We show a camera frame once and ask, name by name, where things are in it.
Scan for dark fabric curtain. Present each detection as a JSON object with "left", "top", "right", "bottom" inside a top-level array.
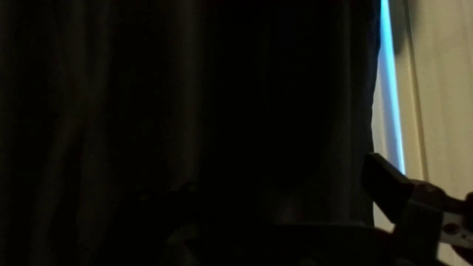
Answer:
[{"left": 0, "top": 0, "right": 385, "bottom": 266}]

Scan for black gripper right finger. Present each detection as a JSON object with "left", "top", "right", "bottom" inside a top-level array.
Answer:
[{"left": 361, "top": 152, "right": 473, "bottom": 266}]

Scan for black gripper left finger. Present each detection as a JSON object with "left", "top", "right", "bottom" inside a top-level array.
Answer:
[{"left": 116, "top": 183, "right": 213, "bottom": 266}]

